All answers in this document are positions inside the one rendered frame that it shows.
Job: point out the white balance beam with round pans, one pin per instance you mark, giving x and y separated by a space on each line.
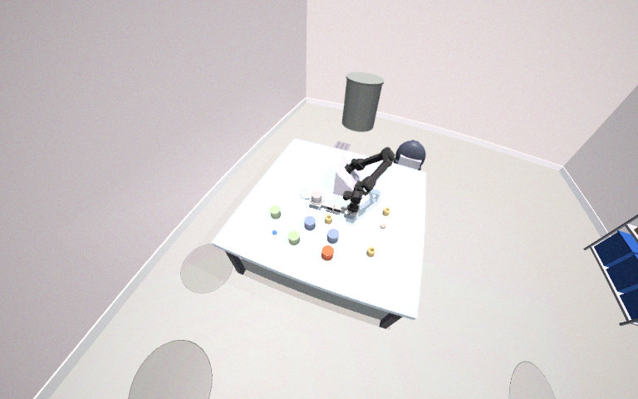
335 209

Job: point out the brown cylinder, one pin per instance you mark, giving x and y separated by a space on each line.
327 253

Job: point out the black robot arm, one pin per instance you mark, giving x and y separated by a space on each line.
368 183

